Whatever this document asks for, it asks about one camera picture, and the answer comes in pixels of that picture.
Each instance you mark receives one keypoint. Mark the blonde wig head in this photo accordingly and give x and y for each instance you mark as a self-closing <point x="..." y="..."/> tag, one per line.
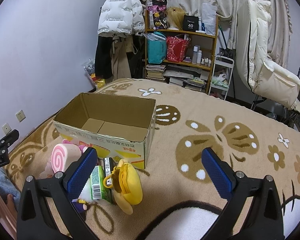
<point x="175" y="17"/>

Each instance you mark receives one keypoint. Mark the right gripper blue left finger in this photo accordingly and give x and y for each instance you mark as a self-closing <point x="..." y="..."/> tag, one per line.
<point x="35" y="219"/>

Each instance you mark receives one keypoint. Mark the white reclining chair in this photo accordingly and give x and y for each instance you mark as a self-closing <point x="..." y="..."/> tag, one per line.
<point x="260" y="74"/>

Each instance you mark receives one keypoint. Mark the green tissue pack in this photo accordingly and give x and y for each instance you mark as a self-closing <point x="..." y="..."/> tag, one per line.
<point x="98" y="191"/>

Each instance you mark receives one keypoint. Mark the black box with 40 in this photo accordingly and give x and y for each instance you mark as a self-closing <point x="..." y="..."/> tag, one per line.
<point x="190" y="23"/>

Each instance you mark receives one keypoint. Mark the purple haired plush doll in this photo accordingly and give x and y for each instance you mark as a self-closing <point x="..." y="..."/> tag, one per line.
<point x="85" y="198"/>

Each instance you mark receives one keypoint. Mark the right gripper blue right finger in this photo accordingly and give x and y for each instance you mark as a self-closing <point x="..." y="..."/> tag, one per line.
<point x="264" y="219"/>

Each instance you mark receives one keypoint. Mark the stack of books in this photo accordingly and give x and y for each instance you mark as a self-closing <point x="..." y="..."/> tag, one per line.
<point x="155" y="72"/>

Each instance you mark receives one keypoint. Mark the person's hand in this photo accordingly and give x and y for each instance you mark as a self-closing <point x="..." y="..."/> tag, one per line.
<point x="10" y="205"/>

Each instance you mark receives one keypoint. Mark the white trolley cart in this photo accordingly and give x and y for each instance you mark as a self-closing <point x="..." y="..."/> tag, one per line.
<point x="221" y="77"/>

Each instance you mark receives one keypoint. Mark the pink swirl roll plush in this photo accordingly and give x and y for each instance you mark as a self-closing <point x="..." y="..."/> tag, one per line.
<point x="63" y="155"/>

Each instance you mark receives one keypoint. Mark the beige patterned carpet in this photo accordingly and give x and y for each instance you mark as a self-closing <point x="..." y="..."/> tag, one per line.
<point x="179" y="198"/>

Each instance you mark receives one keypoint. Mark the teal bag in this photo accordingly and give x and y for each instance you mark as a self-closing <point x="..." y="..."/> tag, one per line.
<point x="156" y="48"/>

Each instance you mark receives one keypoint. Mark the white wall socket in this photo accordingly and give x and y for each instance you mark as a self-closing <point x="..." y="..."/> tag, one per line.
<point x="20" y="115"/>
<point x="6" y="128"/>

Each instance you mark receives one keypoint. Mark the red gift bag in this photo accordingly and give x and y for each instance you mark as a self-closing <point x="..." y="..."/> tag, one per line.
<point x="176" y="49"/>

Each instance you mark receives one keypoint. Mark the white puffer jacket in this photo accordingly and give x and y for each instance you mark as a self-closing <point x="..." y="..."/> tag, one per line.
<point x="121" y="18"/>

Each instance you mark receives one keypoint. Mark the open cardboard box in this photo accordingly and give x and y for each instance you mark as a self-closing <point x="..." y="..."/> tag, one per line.
<point x="117" y="126"/>

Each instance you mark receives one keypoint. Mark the black face tissue pack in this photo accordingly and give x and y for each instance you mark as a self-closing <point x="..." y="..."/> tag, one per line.
<point x="108" y="165"/>

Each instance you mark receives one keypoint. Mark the beige hanging coat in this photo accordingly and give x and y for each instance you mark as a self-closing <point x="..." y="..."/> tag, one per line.
<point x="119" y="60"/>

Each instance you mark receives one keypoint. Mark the yellow plush toy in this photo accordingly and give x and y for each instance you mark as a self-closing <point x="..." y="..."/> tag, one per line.
<point x="125" y="186"/>

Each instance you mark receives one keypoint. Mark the pink towel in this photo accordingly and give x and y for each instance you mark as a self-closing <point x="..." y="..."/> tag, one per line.
<point x="48" y="171"/>

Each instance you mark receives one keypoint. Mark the wooden shelf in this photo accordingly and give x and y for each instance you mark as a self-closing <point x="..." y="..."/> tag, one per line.
<point x="191" y="49"/>

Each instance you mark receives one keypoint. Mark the plastic bag of toys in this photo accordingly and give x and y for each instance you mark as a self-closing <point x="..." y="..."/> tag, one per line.
<point x="97" y="81"/>

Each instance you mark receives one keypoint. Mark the pink white plush toy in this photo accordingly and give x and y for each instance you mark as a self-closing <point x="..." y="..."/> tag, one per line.
<point x="82" y="147"/>

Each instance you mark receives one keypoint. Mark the black hanging garment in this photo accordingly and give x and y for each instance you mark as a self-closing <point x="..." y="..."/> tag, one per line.
<point x="103" y="66"/>

